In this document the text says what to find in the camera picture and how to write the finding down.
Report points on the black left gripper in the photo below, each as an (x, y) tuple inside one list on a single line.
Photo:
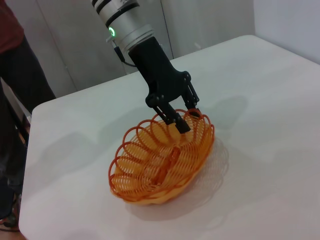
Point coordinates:
[(160, 75)]

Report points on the orange woven oval basket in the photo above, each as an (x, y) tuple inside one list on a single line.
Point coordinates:
[(160, 197)]

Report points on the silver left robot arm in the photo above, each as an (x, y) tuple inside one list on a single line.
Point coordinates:
[(125, 25)]

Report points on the person in red shirt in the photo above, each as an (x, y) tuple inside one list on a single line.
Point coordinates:
[(15, 62)]

